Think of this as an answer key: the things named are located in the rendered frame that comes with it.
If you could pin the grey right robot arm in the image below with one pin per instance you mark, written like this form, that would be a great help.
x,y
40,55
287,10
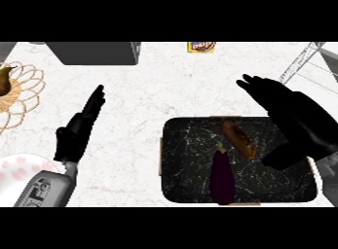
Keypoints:
x,y
337,178

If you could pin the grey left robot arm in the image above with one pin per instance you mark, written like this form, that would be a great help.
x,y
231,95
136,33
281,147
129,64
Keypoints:
x,y
49,189

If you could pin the white plate with pink flowers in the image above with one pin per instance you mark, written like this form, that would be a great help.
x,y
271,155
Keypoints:
x,y
8,181

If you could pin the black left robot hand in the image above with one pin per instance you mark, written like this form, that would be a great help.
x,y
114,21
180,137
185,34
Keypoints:
x,y
79,129

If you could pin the purple eggplant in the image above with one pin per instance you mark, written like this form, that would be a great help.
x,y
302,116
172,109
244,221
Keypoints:
x,y
222,176

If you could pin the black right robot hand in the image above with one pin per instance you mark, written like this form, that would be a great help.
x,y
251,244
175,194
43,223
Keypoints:
x,y
300,123

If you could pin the dark grey appliance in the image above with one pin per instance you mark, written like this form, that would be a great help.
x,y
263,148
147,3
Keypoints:
x,y
96,52

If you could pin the yellow snack packet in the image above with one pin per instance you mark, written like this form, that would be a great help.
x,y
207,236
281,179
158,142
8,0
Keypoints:
x,y
201,46

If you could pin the wicker placemat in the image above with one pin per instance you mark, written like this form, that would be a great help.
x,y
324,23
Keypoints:
x,y
11,97

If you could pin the brown sweet potato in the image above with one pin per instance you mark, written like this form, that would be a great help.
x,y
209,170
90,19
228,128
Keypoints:
x,y
238,139

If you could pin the black marble tray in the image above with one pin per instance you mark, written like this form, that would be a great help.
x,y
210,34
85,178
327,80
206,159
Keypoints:
x,y
234,162

